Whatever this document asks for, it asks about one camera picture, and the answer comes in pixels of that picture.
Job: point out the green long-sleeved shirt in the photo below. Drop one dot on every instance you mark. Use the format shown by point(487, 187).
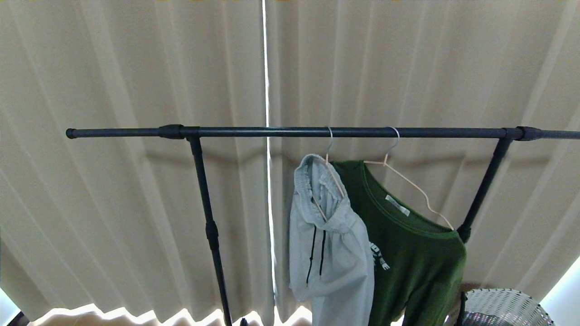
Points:
point(408, 262)

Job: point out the beige curtain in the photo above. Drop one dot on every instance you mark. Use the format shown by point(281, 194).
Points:
point(113, 203)

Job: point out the pale grey shorts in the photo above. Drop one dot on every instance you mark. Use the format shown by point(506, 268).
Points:
point(335, 271)

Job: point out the pink clothes hanger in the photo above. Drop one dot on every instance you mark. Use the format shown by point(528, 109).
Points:
point(327, 156)
point(410, 183)

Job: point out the black clothes rack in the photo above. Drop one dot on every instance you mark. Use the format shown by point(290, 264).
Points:
point(272, 132)

